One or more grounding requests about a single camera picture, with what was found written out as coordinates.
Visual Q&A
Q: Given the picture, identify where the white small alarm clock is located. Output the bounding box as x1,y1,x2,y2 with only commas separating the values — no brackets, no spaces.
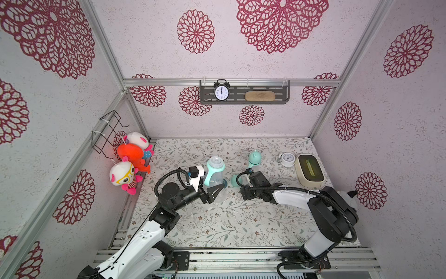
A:
276,152,296,167

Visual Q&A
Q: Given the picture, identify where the white plush red striped outfit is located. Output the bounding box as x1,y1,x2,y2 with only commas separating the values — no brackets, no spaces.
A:
109,157,143,195

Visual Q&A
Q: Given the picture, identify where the black wire basket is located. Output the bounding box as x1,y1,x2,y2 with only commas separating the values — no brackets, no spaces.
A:
91,110,129,161

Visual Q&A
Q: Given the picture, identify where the cream box dark lid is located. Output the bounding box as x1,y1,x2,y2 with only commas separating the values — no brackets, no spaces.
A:
295,154,325,189

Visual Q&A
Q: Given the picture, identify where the grey wall shelf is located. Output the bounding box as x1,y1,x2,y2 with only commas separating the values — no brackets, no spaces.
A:
199,80,290,105

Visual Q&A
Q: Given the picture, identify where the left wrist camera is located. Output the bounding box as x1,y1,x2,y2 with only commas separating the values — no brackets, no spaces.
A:
187,165,205,193

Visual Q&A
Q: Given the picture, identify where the orange plush toy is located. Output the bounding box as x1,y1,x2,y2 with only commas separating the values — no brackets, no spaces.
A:
117,143,151,174

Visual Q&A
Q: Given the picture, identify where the black alarm clock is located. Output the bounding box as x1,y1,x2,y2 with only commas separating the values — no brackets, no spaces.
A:
214,79,231,101

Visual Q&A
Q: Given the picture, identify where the mint bottle cap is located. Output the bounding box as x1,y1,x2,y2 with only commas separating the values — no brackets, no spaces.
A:
248,149,262,168
231,174,244,188

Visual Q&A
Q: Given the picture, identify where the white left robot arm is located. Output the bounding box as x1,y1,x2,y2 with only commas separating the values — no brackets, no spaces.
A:
77,166,208,279

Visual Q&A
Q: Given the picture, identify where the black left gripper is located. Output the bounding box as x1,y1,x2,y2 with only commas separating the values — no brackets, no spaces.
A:
172,171,224,213

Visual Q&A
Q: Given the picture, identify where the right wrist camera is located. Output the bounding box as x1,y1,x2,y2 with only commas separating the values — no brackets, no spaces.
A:
242,168,253,187

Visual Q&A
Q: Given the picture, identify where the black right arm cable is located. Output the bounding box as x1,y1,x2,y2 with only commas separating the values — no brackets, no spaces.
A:
236,170,358,243

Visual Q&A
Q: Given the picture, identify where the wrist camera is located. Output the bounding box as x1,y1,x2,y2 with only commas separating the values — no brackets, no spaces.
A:
187,165,205,193
242,168,253,187

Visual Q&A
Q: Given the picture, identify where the wooden brush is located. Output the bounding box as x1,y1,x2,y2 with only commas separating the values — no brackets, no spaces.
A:
245,91,276,102

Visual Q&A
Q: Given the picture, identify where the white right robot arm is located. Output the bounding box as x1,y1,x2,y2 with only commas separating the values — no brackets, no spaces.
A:
235,169,359,262

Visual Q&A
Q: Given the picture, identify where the white plush blue polka-dot outfit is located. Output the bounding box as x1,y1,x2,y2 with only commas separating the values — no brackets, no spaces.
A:
123,132,154,159

